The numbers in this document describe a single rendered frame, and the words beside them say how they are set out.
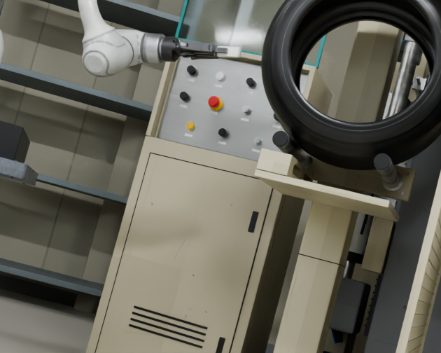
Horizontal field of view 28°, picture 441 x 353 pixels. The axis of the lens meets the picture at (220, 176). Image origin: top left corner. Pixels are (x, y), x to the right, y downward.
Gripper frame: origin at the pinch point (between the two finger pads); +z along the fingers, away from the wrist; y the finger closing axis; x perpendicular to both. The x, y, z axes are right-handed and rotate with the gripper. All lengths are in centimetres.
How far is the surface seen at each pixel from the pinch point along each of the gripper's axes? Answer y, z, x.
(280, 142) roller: -12.5, 21.5, 27.8
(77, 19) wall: 243, -175, -84
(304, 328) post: 24, 27, 77
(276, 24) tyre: -12.3, 16.4, -5.1
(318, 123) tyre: -13.0, 31.2, 22.0
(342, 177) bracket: 22, 34, 31
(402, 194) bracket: 21, 52, 34
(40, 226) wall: 249, -181, 46
